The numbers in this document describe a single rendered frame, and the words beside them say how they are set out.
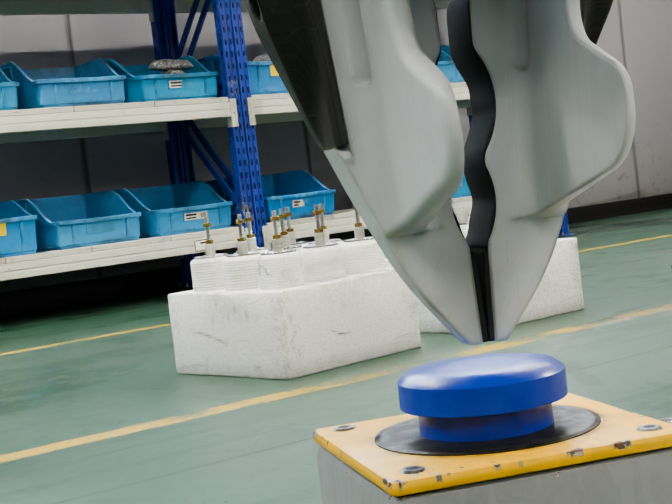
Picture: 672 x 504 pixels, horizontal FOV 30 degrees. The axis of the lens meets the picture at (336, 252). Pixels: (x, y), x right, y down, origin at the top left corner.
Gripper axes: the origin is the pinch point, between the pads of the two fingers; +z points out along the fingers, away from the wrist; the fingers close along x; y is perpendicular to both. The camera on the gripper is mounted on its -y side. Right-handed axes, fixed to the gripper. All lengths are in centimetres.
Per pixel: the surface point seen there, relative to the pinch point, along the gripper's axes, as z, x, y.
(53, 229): 1, 5, -459
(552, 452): 3.5, 0.3, 3.4
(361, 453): 3.5, -3.1, 0.4
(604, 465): 3.9, 1.4, 3.5
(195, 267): 11, 27, -246
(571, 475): 4.0, 0.6, 3.5
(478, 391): 2.2, -0.7, 1.9
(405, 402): 2.5, -1.9, 0.2
